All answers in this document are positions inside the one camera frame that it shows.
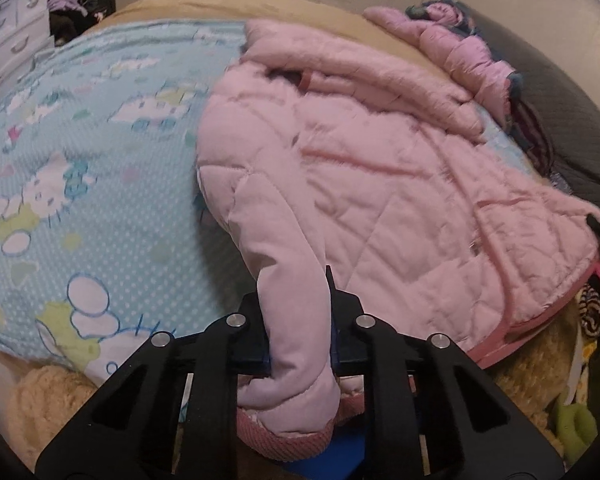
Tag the grey padded headboard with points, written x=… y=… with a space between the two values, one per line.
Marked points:
x=568 y=116

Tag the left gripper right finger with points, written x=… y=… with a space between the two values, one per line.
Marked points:
x=429 y=411

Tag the tan bed sheet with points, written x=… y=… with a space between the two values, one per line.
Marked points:
x=338 y=22

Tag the purple clothes pile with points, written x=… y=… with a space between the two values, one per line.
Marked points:
x=66 y=5

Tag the white drawer chest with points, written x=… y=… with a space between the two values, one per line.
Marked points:
x=24 y=25

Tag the pink quilted jacket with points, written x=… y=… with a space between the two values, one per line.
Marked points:
x=332 y=164

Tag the pink crumpled duvet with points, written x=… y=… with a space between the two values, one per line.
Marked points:
x=445 y=32

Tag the striped dark pillow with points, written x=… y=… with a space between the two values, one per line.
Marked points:
x=527 y=131

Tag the blue hello kitty blanket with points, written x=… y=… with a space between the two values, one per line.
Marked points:
x=105 y=238

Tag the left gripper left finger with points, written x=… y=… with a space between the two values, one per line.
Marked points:
x=169 y=411

